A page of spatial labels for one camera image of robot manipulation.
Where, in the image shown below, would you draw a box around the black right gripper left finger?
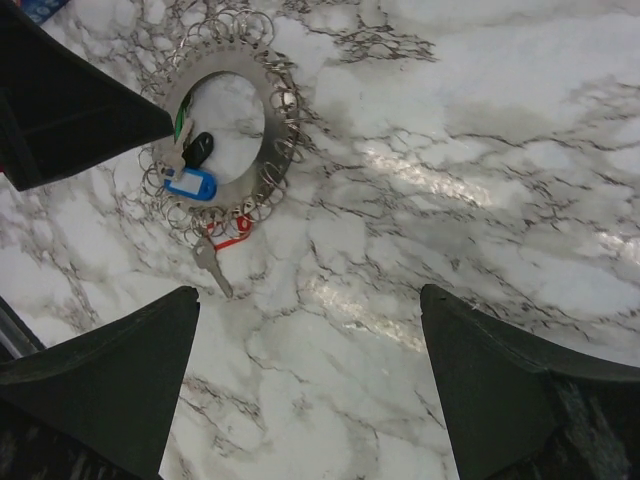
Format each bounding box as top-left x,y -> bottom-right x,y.
1,286 -> 200,479

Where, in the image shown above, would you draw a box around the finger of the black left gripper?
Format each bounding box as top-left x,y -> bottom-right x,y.
1,1 -> 174,191

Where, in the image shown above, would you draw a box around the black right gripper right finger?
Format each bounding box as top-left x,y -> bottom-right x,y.
420,284 -> 639,479

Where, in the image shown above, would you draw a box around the green key tag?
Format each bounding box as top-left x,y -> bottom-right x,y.
174,95 -> 192,141

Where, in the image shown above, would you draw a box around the black key fob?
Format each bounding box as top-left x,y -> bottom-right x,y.
182,132 -> 215,169

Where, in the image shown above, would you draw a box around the blue key tag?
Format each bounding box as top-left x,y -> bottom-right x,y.
164,168 -> 218,201

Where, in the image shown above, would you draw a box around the silver key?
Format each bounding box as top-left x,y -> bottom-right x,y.
192,237 -> 233,298

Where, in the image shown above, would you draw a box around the red key tag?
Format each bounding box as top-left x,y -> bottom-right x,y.
206,215 -> 254,252

